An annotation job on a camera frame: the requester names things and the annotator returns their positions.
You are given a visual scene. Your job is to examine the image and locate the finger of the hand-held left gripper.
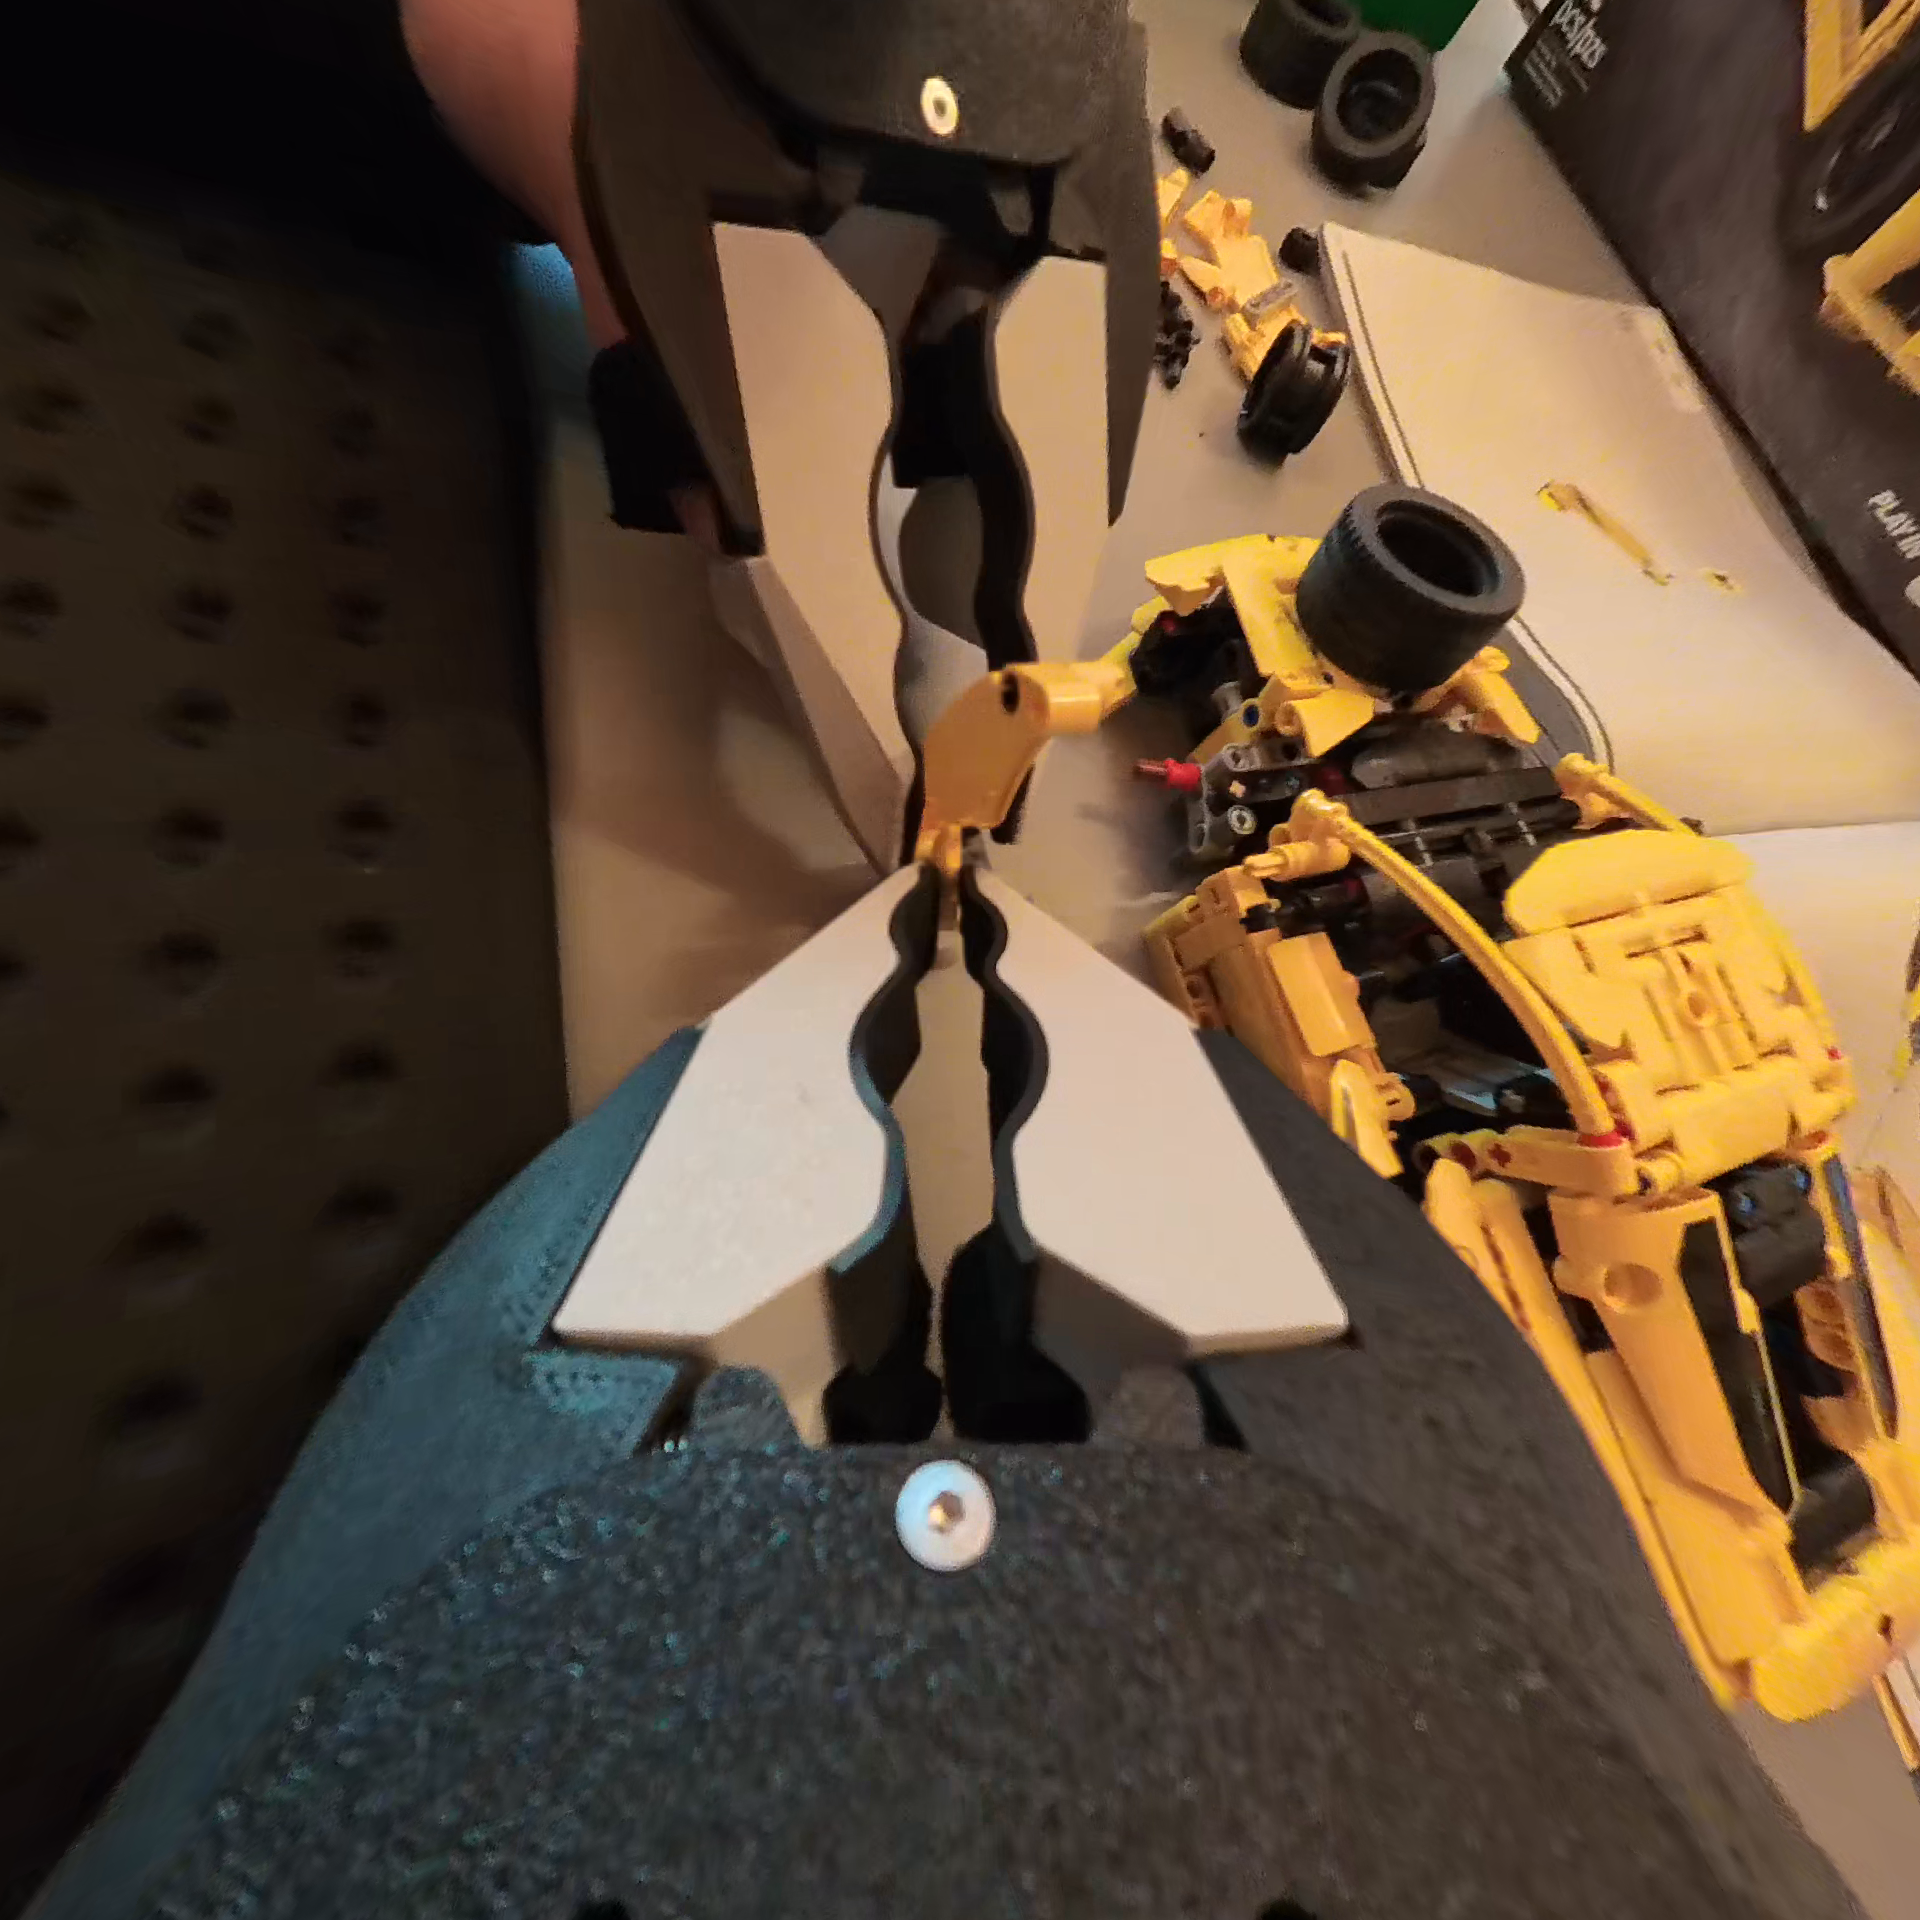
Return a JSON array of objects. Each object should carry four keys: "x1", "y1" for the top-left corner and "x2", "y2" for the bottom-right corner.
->
[
  {"x1": 981, "y1": 255, "x2": 1123, "y2": 841},
  {"x1": 712, "y1": 221, "x2": 918, "y2": 874}
]

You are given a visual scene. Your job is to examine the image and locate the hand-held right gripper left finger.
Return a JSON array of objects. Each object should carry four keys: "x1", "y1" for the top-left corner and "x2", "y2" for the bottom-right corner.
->
[{"x1": 549, "y1": 866, "x2": 943, "y2": 1445}]

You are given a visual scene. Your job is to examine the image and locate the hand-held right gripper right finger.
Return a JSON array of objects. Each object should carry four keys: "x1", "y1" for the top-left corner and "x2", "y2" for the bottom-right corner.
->
[{"x1": 960, "y1": 867, "x2": 1355, "y2": 1418}]

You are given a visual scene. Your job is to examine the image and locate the yellow toy brick panel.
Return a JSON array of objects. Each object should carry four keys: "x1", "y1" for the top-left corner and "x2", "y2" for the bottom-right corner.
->
[{"x1": 905, "y1": 658, "x2": 1147, "y2": 960}]

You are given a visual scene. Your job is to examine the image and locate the yellow toy brick car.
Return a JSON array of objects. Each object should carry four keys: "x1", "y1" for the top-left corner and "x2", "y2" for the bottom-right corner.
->
[{"x1": 1136, "y1": 535, "x2": 1920, "y2": 1727}]

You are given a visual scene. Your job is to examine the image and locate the grey desk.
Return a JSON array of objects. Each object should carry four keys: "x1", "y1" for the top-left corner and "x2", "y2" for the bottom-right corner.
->
[{"x1": 533, "y1": 0, "x2": 1920, "y2": 1920}]

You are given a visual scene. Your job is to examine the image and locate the person's left hand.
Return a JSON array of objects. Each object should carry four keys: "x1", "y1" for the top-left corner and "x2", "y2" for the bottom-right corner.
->
[{"x1": 398, "y1": 0, "x2": 632, "y2": 350}]

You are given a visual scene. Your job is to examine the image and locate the small black toy wheel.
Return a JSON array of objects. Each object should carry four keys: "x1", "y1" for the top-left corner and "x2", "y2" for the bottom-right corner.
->
[{"x1": 1239, "y1": 322, "x2": 1355, "y2": 460}]

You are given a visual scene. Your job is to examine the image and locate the pile of yellow black bricks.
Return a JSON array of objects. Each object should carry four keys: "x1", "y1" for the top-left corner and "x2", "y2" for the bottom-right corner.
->
[{"x1": 1151, "y1": 108, "x2": 1355, "y2": 392}]

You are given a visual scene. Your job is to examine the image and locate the black toy tyre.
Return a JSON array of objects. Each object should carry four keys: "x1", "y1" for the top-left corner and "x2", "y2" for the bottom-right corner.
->
[
  {"x1": 1297, "y1": 482, "x2": 1531, "y2": 695},
  {"x1": 1313, "y1": 28, "x2": 1439, "y2": 196},
  {"x1": 1239, "y1": 0, "x2": 1362, "y2": 112}
]

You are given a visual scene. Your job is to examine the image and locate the open instruction booklet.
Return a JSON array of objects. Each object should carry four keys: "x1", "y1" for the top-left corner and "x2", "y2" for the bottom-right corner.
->
[{"x1": 1317, "y1": 221, "x2": 1920, "y2": 1052}]

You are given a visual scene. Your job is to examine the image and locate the toy car set box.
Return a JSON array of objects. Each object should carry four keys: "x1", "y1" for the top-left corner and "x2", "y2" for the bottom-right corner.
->
[{"x1": 1501, "y1": 0, "x2": 1920, "y2": 679}]

